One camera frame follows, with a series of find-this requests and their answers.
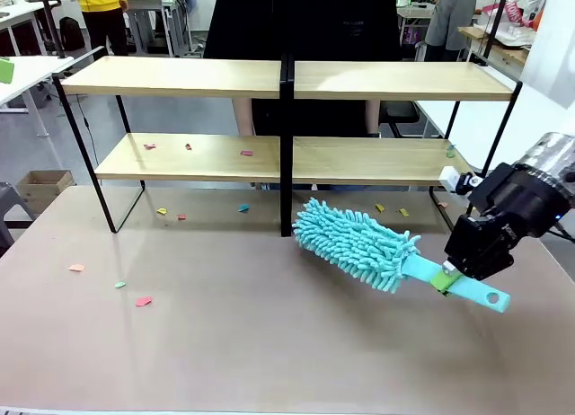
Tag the black stand pole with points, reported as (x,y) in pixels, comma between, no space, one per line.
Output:
(496,24)
(50,20)

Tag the teal paper scrap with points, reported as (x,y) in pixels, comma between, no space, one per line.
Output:
(244,207)

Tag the person in gray shorts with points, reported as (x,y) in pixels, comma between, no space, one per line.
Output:
(449,20)

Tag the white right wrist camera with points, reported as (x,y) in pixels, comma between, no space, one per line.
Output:
(451,178)

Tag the teal microfiber duster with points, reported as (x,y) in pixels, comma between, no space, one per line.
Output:
(355,242)

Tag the black backpack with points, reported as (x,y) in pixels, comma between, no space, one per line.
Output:
(72,34)

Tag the white side table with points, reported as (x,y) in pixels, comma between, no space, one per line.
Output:
(31,73)

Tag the person in black clothes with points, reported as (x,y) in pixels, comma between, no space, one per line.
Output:
(305,29)

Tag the person's right forearm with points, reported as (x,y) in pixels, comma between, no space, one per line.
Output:
(245,116)

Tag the wooden background table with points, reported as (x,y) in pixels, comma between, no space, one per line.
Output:
(498,44)

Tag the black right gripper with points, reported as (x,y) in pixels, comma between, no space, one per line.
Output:
(498,222)

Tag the person's left forearm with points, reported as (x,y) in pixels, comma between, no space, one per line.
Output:
(372,116)

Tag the person in yellow jacket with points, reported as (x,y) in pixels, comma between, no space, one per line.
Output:
(99,6)

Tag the white background desk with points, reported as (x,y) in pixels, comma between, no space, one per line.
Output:
(150,6)

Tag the cardboard box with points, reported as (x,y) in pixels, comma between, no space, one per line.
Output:
(42,188)

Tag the pink printed bag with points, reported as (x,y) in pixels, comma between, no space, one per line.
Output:
(514,11)

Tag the gray stool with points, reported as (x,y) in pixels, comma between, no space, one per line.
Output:
(11,213)

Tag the pale peach paper scrap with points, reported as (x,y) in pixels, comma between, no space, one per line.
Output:
(76,267)

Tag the black chair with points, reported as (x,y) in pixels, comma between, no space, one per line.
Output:
(400,112)

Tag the green box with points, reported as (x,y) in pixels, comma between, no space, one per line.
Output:
(6,70)

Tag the wooden shelf unit black frame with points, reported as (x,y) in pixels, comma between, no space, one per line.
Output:
(395,80)
(179,76)

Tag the white panel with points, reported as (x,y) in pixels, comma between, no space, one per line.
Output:
(552,46)

